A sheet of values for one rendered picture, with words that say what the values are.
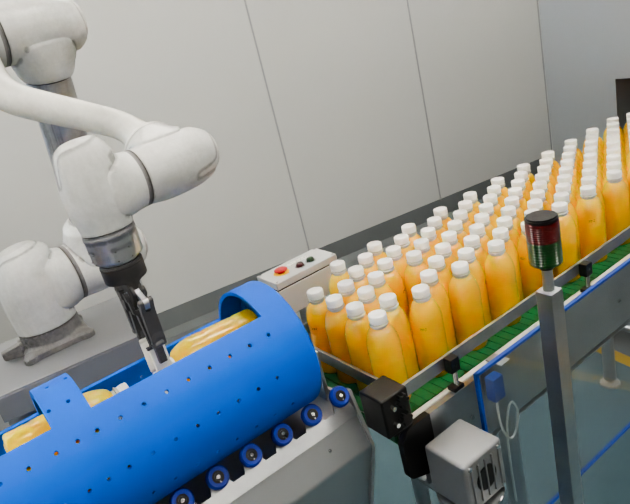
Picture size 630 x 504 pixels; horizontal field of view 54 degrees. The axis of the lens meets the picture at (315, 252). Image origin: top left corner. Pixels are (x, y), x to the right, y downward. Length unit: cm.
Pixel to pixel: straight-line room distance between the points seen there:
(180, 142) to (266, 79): 303
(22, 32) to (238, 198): 278
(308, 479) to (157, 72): 299
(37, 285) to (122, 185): 68
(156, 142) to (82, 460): 53
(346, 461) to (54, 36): 110
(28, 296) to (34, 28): 63
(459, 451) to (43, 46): 121
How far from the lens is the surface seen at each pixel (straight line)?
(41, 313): 171
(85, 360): 163
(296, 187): 426
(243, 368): 116
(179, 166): 111
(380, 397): 125
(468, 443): 134
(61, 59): 155
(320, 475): 135
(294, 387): 122
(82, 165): 105
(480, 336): 145
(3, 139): 386
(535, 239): 125
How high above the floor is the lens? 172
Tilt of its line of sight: 21 degrees down
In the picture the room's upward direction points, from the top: 14 degrees counter-clockwise
